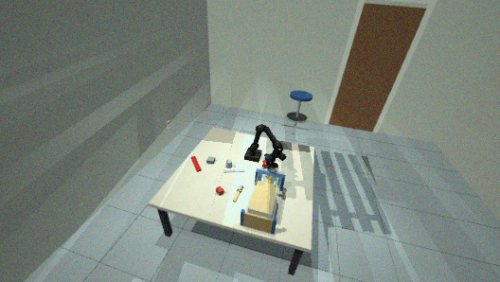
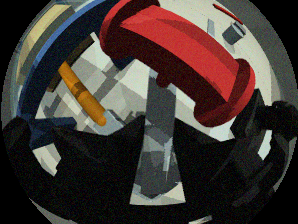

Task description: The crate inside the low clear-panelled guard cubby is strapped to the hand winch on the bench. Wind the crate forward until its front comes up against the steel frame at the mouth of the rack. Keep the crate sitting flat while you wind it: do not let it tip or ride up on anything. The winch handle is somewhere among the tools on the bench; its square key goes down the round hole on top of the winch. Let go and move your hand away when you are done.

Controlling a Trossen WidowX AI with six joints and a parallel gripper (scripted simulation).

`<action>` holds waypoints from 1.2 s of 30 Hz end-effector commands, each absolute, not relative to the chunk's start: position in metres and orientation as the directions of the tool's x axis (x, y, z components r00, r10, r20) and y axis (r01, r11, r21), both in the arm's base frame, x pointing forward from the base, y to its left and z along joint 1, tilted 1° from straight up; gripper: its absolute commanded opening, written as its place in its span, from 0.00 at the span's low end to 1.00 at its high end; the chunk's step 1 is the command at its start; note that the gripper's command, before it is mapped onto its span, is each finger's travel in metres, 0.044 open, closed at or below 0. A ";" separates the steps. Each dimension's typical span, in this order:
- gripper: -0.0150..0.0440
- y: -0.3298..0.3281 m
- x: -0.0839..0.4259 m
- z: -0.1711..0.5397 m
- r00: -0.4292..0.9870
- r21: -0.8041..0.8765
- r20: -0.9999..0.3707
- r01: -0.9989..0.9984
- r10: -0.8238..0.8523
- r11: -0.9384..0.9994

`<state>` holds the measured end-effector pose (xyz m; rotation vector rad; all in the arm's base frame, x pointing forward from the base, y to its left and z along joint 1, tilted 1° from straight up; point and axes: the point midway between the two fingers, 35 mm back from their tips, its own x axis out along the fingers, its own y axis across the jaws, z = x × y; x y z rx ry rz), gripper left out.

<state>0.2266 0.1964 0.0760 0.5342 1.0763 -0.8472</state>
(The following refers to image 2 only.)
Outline grey flat bar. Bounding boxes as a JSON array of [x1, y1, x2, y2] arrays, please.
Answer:
[[206, 19, 216, 37]]

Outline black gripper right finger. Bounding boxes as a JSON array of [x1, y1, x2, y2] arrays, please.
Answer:
[[173, 117, 261, 202]]

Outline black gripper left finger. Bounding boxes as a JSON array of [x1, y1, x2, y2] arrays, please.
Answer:
[[51, 116, 145, 204]]

